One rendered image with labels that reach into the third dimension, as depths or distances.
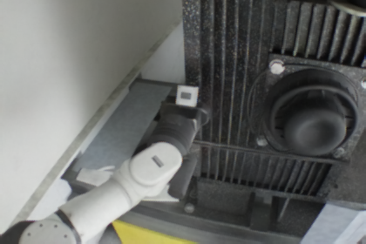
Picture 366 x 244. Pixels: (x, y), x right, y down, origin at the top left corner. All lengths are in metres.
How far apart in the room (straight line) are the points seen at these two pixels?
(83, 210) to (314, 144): 0.52
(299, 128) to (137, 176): 0.37
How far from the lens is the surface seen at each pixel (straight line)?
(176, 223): 1.41
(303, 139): 0.67
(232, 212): 1.15
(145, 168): 0.47
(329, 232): 0.92
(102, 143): 1.49
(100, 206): 0.46
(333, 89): 0.62
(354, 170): 1.14
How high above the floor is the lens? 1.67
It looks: 38 degrees down
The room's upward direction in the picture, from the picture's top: 3 degrees counter-clockwise
